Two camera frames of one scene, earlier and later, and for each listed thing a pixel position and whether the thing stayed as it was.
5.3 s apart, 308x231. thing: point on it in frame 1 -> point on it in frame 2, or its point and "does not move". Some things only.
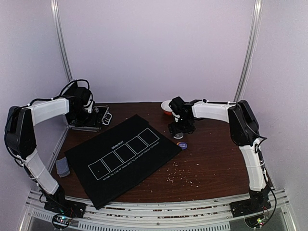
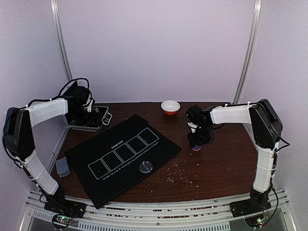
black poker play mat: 108,164 does not move
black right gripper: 177,128 -> 198,139
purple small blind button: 182,145 -> 196,148
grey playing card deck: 62,167 does not move
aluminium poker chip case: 99,115 does not move
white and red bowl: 165,108 does not move
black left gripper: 78,123 does not move
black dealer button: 178,135 -> 146,167
